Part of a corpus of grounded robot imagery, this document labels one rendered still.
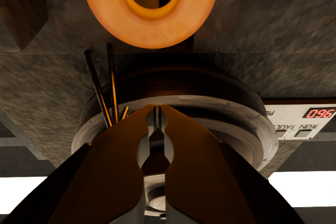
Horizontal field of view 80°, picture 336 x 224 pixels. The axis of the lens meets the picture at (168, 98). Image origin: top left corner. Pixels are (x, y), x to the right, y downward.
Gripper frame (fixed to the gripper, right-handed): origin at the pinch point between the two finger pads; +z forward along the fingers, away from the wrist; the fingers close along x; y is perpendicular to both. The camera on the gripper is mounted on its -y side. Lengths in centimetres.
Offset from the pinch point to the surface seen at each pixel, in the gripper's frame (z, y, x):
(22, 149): 581, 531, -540
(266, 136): 21.2, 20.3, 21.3
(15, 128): 373, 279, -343
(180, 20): 16.3, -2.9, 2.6
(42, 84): 35.2, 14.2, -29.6
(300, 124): 38, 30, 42
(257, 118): 19.3, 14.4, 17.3
